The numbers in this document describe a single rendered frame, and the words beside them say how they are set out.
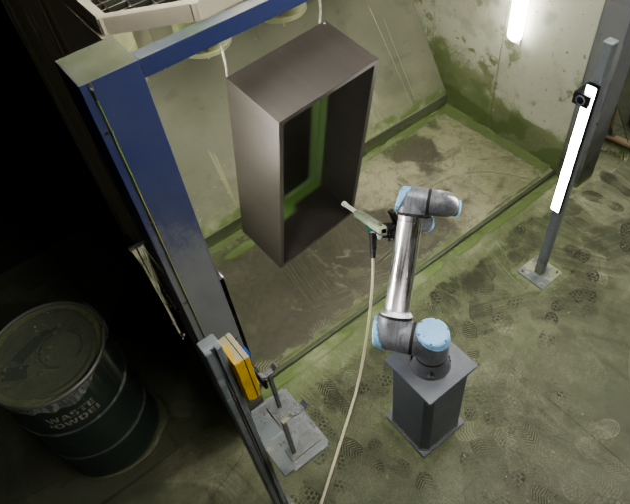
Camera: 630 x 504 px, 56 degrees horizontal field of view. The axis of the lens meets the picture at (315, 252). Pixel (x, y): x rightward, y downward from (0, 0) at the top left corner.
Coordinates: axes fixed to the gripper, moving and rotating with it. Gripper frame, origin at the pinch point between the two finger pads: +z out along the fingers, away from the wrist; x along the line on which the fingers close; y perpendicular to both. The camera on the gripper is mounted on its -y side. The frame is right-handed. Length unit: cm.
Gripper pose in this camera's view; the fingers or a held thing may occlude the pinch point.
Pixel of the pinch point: (371, 229)
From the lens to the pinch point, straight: 309.7
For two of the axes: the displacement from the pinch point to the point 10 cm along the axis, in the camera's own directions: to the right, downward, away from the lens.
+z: -9.2, 1.5, -3.6
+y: 0.0, 9.2, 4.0
